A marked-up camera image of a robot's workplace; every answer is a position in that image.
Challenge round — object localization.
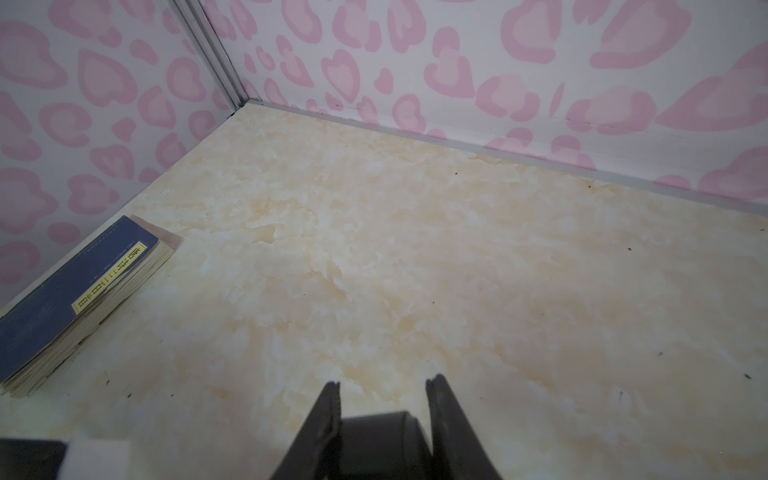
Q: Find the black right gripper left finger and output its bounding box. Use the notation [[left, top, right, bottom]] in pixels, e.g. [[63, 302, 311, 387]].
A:
[[271, 382, 342, 480]]

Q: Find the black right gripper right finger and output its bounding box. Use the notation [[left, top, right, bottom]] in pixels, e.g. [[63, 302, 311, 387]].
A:
[[426, 374, 501, 480]]

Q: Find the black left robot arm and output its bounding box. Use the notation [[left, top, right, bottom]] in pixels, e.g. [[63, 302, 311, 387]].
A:
[[1, 438, 133, 479]]

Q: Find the dark blue booklet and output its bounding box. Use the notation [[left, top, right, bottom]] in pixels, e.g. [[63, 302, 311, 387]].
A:
[[1, 215, 182, 397]]

